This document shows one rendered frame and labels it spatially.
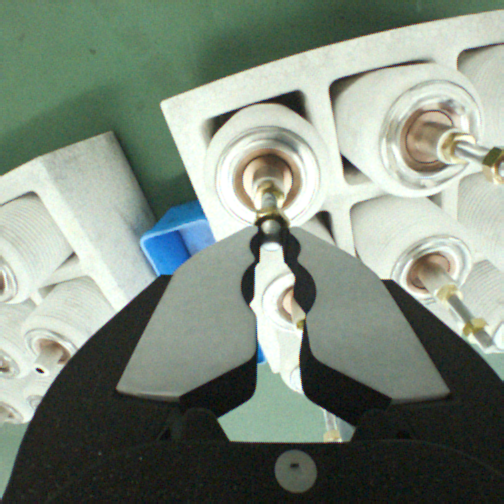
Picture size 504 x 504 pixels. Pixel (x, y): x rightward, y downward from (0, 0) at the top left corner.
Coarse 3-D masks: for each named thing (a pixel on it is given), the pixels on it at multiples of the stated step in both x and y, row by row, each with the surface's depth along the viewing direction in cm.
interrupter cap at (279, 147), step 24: (240, 144) 19; (264, 144) 19; (288, 144) 19; (216, 168) 19; (240, 168) 20; (288, 168) 20; (312, 168) 19; (216, 192) 20; (240, 192) 21; (288, 192) 21; (312, 192) 20; (240, 216) 21; (288, 216) 21
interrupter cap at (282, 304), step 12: (288, 276) 24; (276, 288) 25; (288, 288) 25; (264, 300) 26; (276, 300) 26; (288, 300) 26; (264, 312) 26; (276, 312) 26; (288, 312) 27; (276, 324) 27; (288, 324) 27
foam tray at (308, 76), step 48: (336, 48) 21; (384, 48) 21; (432, 48) 21; (192, 96) 24; (240, 96) 24; (288, 96) 33; (192, 144) 26; (336, 144) 25; (336, 192) 28; (384, 192) 28; (336, 240) 31
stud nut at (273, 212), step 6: (258, 210) 14; (264, 210) 13; (270, 210) 13; (276, 210) 13; (258, 216) 13; (264, 216) 13; (270, 216) 13; (276, 216) 13; (282, 216) 13; (258, 222) 13; (282, 222) 13; (288, 222) 13; (282, 228) 13
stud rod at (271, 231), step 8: (264, 200) 16; (272, 200) 16; (264, 224) 13; (272, 224) 13; (264, 232) 12; (272, 232) 12; (280, 232) 13; (264, 240) 12; (272, 240) 12; (280, 240) 12; (264, 248) 13; (272, 248) 13
